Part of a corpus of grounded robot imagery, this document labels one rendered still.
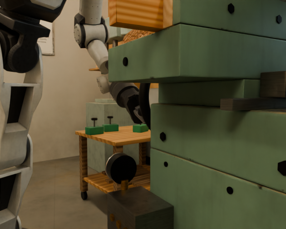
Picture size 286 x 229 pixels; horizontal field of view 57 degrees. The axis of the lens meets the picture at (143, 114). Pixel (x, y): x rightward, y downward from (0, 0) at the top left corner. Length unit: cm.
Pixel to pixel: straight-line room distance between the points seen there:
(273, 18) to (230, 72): 12
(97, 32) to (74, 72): 235
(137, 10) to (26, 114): 75
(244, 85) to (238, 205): 16
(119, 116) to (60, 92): 100
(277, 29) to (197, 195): 28
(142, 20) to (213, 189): 25
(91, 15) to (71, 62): 236
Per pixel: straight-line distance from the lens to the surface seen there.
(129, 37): 44
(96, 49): 108
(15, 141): 101
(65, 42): 345
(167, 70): 33
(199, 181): 43
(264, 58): 42
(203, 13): 34
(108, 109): 259
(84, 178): 207
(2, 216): 117
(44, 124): 334
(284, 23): 46
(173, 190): 49
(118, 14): 32
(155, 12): 34
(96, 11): 112
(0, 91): 91
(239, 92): 39
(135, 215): 47
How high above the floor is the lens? 82
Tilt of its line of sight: 5 degrees down
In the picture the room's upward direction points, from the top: straight up
